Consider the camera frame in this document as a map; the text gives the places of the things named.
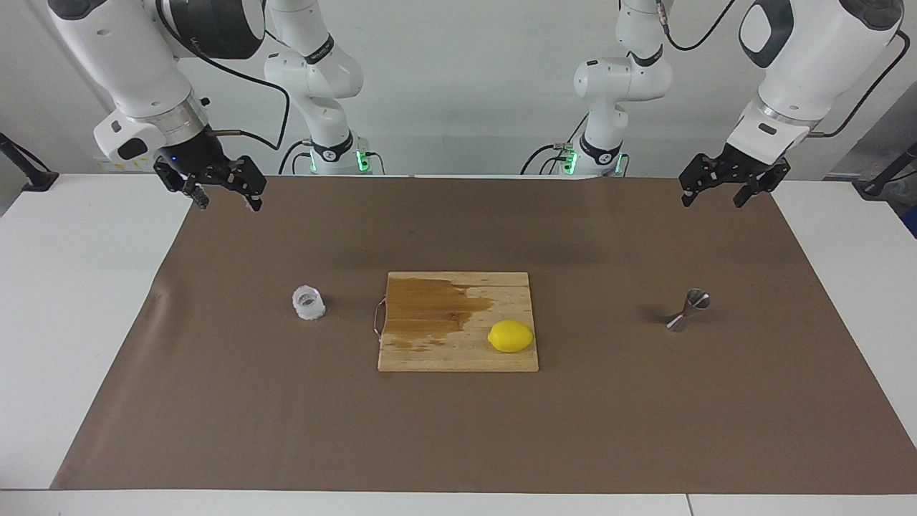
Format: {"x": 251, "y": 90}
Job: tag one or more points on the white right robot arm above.
{"x": 136, "y": 64}

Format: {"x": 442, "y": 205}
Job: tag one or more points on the blue object at table edge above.
{"x": 911, "y": 223}

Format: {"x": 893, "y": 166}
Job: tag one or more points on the brown paper table mat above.
{"x": 458, "y": 430}

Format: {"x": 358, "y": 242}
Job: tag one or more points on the steel cocktail jigger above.
{"x": 693, "y": 301}

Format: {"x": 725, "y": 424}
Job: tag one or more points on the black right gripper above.
{"x": 190, "y": 154}

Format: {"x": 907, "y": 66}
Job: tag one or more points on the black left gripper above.
{"x": 745, "y": 168}

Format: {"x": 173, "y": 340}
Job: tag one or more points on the yellow lemon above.
{"x": 510, "y": 337}

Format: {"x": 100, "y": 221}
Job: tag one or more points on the wooden cutting board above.
{"x": 437, "y": 351}

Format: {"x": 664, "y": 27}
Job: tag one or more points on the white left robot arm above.
{"x": 809, "y": 57}

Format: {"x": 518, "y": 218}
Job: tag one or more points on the white wall socket box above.
{"x": 107, "y": 166}

